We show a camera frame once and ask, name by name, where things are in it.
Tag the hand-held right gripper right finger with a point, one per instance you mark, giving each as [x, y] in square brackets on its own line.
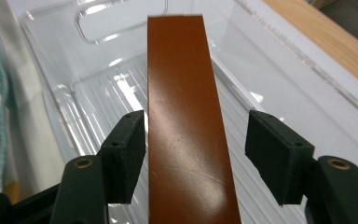
[279, 155]

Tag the brown glossy bar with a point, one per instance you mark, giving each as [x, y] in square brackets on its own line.
[186, 124]

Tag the clear plastic box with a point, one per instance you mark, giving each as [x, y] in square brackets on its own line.
[105, 93]

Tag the white table mat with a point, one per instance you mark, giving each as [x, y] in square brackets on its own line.
[307, 37]

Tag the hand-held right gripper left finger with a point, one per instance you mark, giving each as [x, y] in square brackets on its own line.
[121, 161]

